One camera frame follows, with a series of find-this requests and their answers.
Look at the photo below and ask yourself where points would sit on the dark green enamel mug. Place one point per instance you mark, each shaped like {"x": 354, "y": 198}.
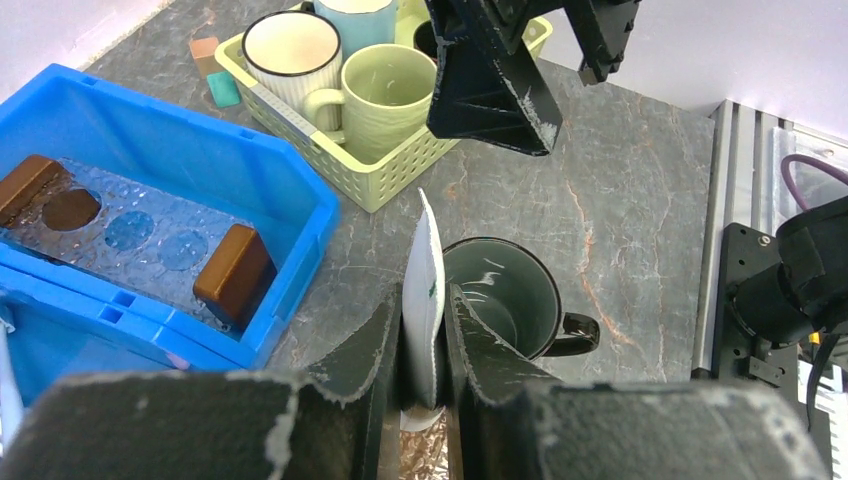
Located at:
{"x": 515, "y": 295}

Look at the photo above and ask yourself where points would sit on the blue three-compartment bin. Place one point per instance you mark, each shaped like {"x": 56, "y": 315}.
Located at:
{"x": 69, "y": 322}

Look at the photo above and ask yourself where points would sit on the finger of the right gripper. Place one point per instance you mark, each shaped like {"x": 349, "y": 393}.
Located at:
{"x": 602, "y": 29}
{"x": 488, "y": 87}

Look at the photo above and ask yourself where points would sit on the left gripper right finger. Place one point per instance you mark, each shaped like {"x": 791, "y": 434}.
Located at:
{"x": 509, "y": 419}

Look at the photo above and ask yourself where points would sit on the acrylic holder with wood ends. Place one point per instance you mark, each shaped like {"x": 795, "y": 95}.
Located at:
{"x": 201, "y": 261}

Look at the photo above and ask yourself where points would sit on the clear acrylic toothbrush holder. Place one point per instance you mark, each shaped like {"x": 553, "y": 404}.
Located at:
{"x": 424, "y": 454}

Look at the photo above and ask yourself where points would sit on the light blue mug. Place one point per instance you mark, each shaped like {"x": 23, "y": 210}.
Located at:
{"x": 360, "y": 23}

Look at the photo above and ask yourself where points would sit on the small brown block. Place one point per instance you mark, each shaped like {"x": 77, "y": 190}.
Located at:
{"x": 203, "y": 54}

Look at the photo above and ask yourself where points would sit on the light green plastic basket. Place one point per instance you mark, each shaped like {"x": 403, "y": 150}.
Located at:
{"x": 370, "y": 181}

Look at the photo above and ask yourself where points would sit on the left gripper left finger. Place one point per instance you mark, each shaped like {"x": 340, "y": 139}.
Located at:
{"x": 338, "y": 418}

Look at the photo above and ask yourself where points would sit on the white ribbed mug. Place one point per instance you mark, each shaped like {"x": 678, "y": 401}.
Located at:
{"x": 293, "y": 53}

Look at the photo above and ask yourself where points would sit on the dark brown mug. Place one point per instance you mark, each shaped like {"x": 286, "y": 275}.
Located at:
{"x": 424, "y": 41}

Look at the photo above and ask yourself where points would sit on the white toothbrush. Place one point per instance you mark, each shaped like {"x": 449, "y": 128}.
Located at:
{"x": 12, "y": 407}

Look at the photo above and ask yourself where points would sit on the white toothpaste tube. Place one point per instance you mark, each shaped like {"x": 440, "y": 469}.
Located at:
{"x": 423, "y": 301}

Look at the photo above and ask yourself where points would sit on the light green mug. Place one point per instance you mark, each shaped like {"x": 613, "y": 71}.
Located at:
{"x": 384, "y": 98}

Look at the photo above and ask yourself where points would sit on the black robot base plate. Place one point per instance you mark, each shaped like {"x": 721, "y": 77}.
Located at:
{"x": 772, "y": 291}

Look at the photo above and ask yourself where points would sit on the small teal block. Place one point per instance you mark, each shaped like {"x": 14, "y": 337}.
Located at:
{"x": 223, "y": 89}

